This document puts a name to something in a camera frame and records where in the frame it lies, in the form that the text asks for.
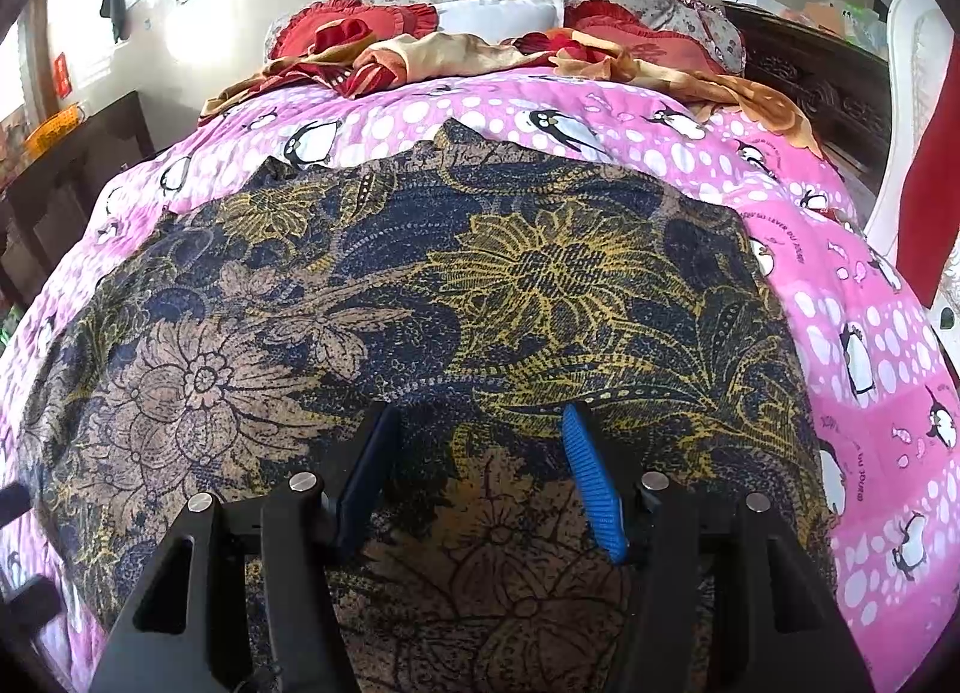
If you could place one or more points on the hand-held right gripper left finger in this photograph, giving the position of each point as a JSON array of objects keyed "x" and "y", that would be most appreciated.
[{"x": 367, "y": 472}]

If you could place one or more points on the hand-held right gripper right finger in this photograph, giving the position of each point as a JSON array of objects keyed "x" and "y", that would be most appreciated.
[{"x": 592, "y": 483}]

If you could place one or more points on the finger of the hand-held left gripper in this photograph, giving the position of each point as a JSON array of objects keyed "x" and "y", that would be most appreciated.
[
  {"x": 26, "y": 607},
  {"x": 11, "y": 498}
]

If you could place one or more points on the dark floral patterned shirt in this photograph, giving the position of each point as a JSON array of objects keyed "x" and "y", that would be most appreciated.
[{"x": 450, "y": 273}]

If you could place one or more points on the pink penguin print blanket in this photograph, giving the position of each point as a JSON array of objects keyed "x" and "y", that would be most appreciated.
[{"x": 825, "y": 333}]

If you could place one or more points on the dark wooden desk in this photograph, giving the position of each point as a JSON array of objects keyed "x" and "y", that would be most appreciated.
[{"x": 97, "y": 153}]

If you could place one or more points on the orange plastic basket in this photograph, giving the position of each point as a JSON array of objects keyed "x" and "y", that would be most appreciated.
[{"x": 56, "y": 127}]

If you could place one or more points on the gold and red satin cloth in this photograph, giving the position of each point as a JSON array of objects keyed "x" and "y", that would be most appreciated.
[{"x": 435, "y": 52}]

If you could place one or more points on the dark carved wooden cabinet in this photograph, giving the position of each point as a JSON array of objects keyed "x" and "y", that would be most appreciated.
[{"x": 810, "y": 85}]

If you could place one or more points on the white pillow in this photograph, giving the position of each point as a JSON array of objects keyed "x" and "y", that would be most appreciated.
[{"x": 502, "y": 14}]

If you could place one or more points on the pastel packets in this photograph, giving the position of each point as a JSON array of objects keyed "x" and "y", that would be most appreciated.
[{"x": 832, "y": 25}]

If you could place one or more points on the white chair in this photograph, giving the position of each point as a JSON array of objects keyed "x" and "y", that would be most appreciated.
[{"x": 911, "y": 48}]

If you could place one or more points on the red wall sign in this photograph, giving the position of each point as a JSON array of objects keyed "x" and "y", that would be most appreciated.
[{"x": 61, "y": 74}]

